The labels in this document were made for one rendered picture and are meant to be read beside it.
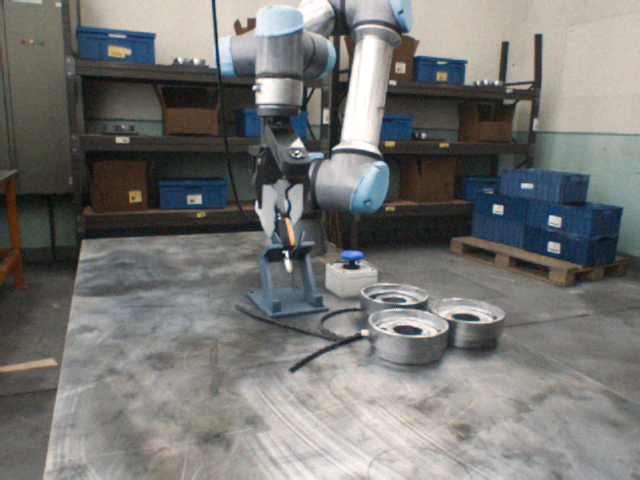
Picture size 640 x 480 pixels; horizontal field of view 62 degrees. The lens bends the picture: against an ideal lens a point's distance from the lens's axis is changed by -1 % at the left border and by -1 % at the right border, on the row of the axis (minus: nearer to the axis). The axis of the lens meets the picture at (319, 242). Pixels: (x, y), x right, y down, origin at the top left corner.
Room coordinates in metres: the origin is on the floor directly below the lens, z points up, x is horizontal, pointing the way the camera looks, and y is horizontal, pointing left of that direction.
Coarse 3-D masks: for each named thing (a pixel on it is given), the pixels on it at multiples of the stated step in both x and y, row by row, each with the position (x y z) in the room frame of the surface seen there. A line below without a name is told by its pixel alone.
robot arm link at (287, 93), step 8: (256, 80) 0.88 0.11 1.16; (264, 80) 0.87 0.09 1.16; (272, 80) 0.86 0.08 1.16; (280, 80) 0.86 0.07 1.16; (288, 80) 0.86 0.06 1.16; (296, 80) 0.87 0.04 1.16; (256, 88) 0.88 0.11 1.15; (264, 88) 0.87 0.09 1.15; (272, 88) 0.86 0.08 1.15; (280, 88) 0.86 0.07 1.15; (288, 88) 0.86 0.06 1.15; (296, 88) 0.87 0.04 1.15; (256, 96) 0.88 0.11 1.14; (264, 96) 0.87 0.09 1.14; (272, 96) 0.86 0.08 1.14; (280, 96) 0.86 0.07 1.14; (288, 96) 0.86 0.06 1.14; (296, 96) 0.87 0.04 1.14; (264, 104) 0.87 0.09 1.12; (272, 104) 0.86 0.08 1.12; (280, 104) 0.86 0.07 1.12; (288, 104) 0.87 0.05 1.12; (296, 104) 0.88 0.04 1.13
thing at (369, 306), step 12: (372, 288) 0.83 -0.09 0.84; (384, 288) 0.84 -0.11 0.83; (396, 288) 0.84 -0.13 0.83; (408, 288) 0.84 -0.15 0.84; (360, 300) 0.79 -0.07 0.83; (372, 300) 0.76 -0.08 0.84; (384, 300) 0.81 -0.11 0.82; (396, 300) 0.82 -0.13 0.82; (408, 300) 0.80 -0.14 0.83; (372, 312) 0.76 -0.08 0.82
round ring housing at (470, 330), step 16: (432, 304) 0.75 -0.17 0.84; (448, 304) 0.77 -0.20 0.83; (464, 304) 0.77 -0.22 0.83; (480, 304) 0.76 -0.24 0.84; (448, 320) 0.69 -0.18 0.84; (464, 320) 0.75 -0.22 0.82; (480, 320) 0.71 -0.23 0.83; (496, 320) 0.68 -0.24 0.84; (448, 336) 0.69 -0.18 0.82; (464, 336) 0.68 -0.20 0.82; (480, 336) 0.67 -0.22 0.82; (496, 336) 0.68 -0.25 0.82
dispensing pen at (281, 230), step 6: (276, 210) 0.89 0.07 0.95; (276, 216) 0.89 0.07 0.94; (276, 222) 0.86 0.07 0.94; (282, 222) 0.87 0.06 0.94; (276, 228) 0.86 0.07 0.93; (282, 228) 0.86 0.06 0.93; (282, 234) 0.85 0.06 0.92; (288, 234) 0.86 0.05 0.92; (282, 240) 0.85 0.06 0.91; (288, 240) 0.85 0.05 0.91; (288, 246) 0.85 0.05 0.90; (282, 252) 0.86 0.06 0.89; (288, 252) 0.85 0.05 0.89; (288, 258) 0.85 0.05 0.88; (288, 264) 0.84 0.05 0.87; (288, 270) 0.84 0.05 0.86; (294, 288) 0.83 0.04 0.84; (294, 294) 0.82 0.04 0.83
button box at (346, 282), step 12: (336, 264) 0.95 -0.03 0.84; (348, 264) 0.93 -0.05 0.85; (360, 264) 0.95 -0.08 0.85; (336, 276) 0.91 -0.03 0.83; (348, 276) 0.89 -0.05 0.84; (360, 276) 0.90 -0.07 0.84; (372, 276) 0.91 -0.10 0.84; (336, 288) 0.90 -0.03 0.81; (348, 288) 0.89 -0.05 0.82; (360, 288) 0.90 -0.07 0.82
